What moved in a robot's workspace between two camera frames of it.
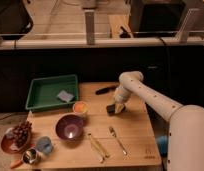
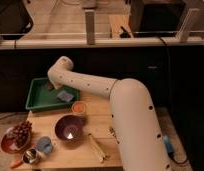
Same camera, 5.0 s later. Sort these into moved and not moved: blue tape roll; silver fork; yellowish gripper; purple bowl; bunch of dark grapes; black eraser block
Moved: yellowish gripper; black eraser block
Not moved: blue tape roll; silver fork; purple bowl; bunch of dark grapes
